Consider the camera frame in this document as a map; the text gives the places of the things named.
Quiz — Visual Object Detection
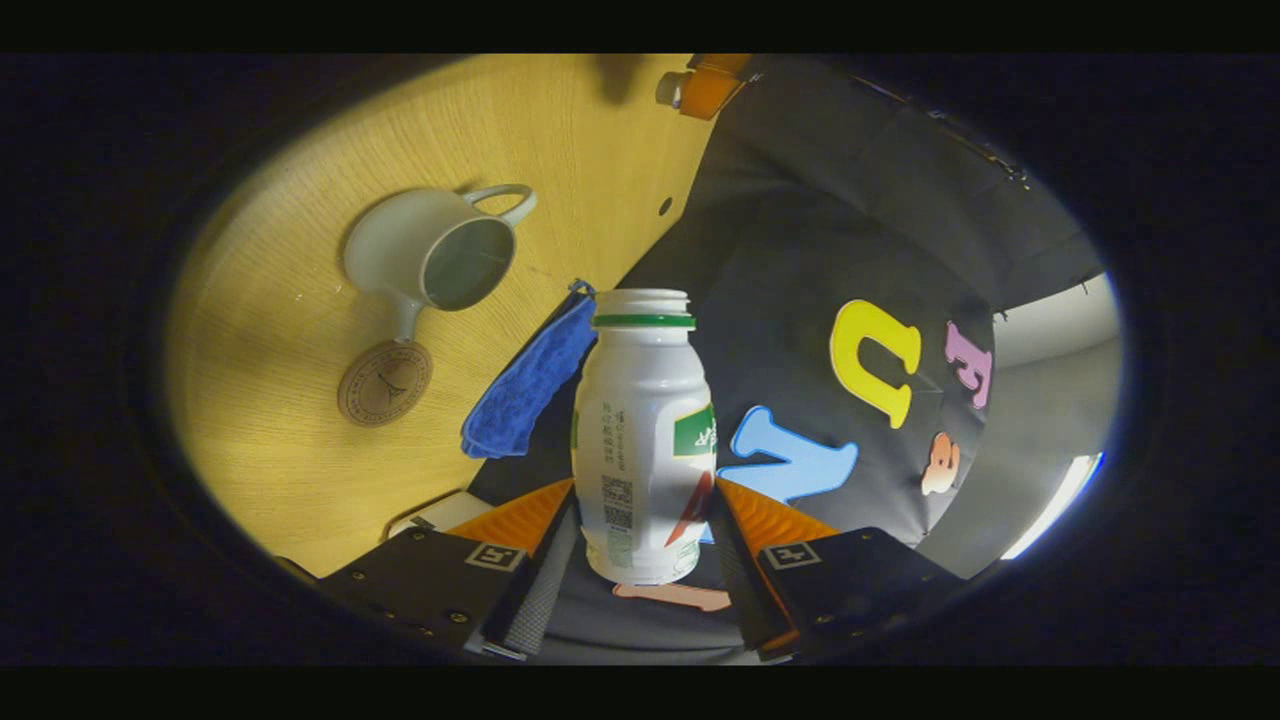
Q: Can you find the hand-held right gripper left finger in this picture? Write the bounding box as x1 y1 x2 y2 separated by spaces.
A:
320 478 584 663

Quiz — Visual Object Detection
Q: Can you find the white ceramic teacup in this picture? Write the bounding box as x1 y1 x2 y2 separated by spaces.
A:
343 184 538 343

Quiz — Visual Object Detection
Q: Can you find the round wooden coaster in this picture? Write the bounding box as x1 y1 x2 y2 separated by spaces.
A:
337 340 434 428

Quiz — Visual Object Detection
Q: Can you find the white toaster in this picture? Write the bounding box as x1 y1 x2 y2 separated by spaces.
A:
386 488 498 541

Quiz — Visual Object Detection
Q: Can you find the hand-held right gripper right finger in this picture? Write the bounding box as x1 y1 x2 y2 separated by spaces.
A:
708 478 966 661

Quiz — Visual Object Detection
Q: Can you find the blue towel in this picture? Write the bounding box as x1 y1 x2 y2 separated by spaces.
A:
461 280 599 459

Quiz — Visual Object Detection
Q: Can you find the white plastic water bottle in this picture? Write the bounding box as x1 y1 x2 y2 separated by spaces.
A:
571 289 718 586

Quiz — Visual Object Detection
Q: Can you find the black backdrop cloth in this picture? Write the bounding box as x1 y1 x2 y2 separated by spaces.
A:
465 55 1106 666

